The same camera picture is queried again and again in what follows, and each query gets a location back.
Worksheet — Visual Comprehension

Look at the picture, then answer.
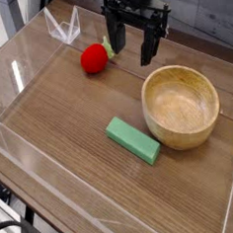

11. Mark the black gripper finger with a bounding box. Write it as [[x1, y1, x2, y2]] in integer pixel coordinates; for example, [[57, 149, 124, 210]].
[[140, 24, 161, 66], [106, 11, 126, 54]]

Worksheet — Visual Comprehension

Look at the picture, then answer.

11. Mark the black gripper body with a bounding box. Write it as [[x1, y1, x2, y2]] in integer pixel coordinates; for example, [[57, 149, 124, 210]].
[[102, 0, 171, 38]]

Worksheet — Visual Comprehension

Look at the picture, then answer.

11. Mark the red felt fruit green leaf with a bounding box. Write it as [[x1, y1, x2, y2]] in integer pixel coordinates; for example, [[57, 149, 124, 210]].
[[80, 38, 115, 74]]

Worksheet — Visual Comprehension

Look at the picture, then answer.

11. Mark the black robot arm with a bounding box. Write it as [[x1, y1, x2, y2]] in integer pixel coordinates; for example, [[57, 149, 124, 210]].
[[101, 0, 171, 66]]

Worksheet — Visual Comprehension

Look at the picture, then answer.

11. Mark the wooden bowl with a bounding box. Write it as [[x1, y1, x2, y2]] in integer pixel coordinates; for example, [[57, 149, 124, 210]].
[[141, 65, 220, 150]]

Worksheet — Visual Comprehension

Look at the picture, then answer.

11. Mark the green rectangular block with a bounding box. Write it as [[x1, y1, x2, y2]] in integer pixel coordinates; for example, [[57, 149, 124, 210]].
[[106, 116, 161, 165]]

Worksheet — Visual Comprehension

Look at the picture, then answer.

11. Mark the clear acrylic corner bracket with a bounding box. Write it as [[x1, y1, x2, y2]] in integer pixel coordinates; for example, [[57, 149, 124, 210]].
[[43, 7, 80, 45]]

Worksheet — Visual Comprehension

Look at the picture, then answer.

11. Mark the clear acrylic tray wall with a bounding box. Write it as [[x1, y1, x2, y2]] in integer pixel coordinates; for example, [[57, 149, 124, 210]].
[[0, 122, 159, 233]]

